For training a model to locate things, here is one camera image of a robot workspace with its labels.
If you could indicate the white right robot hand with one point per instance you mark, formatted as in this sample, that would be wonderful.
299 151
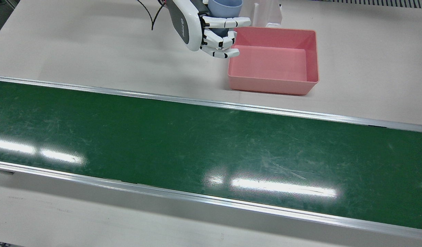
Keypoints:
188 24

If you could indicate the blue plastic cup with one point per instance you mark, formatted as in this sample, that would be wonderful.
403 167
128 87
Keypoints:
224 8

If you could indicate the pink plastic box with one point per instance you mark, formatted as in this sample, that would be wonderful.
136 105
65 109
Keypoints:
272 65

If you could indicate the green conveyor belt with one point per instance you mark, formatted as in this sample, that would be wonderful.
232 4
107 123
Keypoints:
197 144

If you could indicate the grey ribbed metal rack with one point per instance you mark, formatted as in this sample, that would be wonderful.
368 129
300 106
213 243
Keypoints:
375 2

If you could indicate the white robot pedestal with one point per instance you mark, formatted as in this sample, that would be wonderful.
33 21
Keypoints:
270 13

